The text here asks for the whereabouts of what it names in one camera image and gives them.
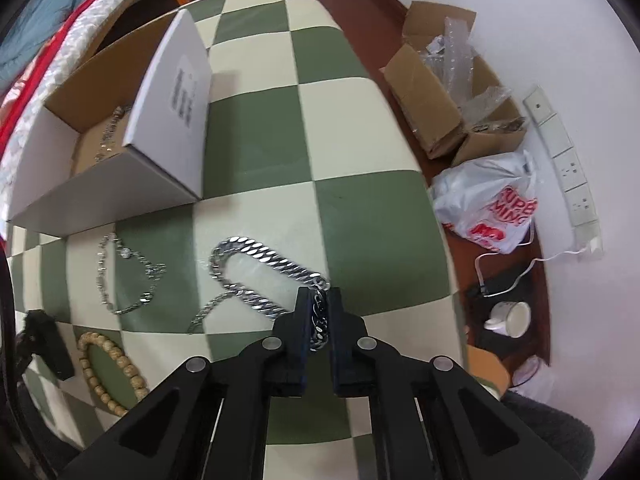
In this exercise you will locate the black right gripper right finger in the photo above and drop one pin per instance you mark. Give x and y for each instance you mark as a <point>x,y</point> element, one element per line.
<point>350,376</point>

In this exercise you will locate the white cardboard box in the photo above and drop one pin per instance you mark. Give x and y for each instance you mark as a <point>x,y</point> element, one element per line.
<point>123,135</point>

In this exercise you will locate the white plastic shopping bag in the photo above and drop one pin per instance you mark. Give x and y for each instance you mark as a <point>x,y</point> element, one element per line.
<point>489,201</point>

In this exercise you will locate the brown cardboard box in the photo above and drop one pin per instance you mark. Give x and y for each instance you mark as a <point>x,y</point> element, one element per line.
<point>452,100</point>

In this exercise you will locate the red quilted blanket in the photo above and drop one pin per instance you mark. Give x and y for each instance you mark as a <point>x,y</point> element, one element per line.
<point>54,62</point>

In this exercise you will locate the green checkered tablecloth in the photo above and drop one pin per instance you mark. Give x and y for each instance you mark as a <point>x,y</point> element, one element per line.
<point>303,153</point>

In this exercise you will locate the white ceramic mug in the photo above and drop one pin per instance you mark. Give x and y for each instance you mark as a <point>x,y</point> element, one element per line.
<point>509,318</point>

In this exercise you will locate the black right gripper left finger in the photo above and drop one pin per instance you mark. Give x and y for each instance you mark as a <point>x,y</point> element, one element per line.
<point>288,374</point>

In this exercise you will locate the clear bubble wrap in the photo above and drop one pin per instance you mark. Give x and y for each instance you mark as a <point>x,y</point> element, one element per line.
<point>450,57</point>

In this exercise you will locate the blue blanket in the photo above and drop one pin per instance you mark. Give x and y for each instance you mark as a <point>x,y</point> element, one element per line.
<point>35,25</point>

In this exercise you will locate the white power strip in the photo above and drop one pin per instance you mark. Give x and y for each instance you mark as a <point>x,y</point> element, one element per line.
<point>567,220</point>

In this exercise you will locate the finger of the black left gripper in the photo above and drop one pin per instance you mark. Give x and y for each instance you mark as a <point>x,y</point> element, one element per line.
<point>42,338</point>

